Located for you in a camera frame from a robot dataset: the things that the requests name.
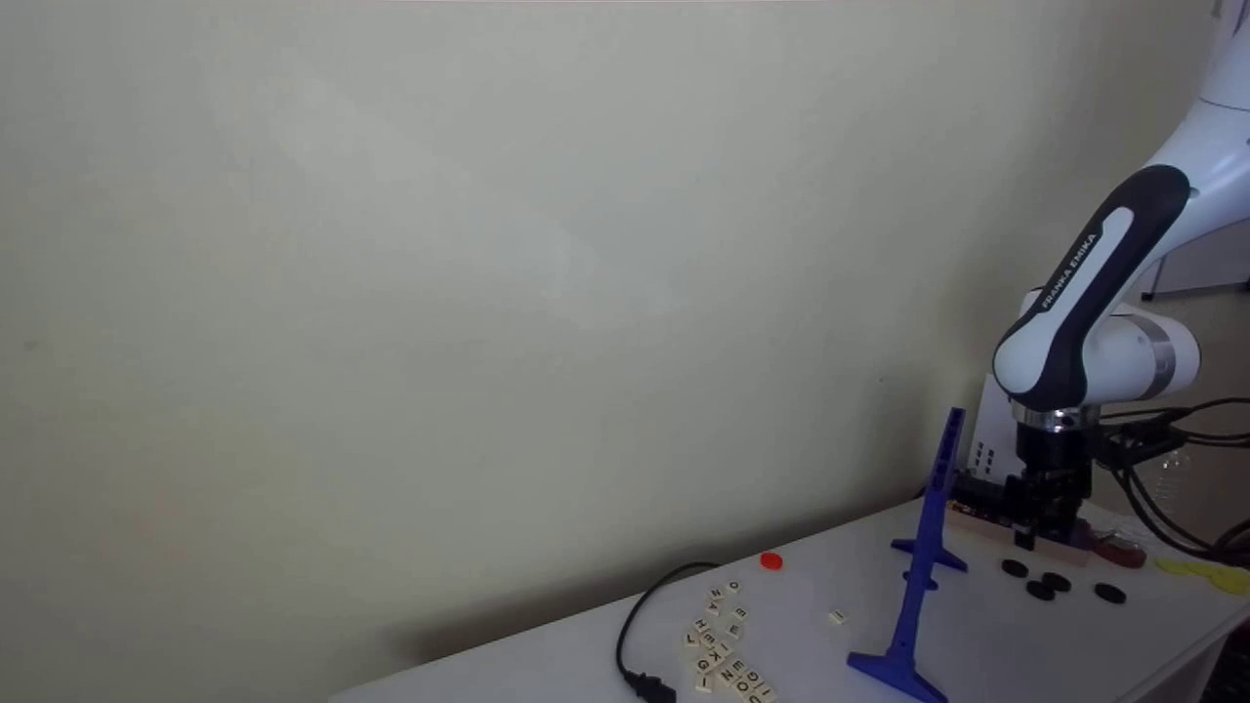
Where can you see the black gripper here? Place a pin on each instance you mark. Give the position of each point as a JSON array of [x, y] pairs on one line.
[[1051, 470]]

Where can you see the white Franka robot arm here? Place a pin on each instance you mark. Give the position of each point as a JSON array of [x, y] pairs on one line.
[[1081, 297]]

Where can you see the blue connect four rack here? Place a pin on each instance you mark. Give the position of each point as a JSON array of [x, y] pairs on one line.
[[929, 550]]

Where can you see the white rectangular container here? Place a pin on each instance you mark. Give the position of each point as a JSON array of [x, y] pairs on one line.
[[992, 436]]

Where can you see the white shelf table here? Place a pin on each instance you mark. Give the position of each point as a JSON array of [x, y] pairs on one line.
[[1041, 647]]

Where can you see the yellow game disc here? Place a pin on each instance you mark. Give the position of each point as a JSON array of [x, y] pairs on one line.
[[1189, 570], [1228, 584]]

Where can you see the cream letter tile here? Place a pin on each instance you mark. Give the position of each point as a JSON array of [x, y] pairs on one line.
[[832, 617], [705, 673], [705, 637], [719, 610], [725, 594], [748, 681]]

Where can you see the red game disc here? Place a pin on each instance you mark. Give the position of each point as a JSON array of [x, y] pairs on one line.
[[772, 559]]

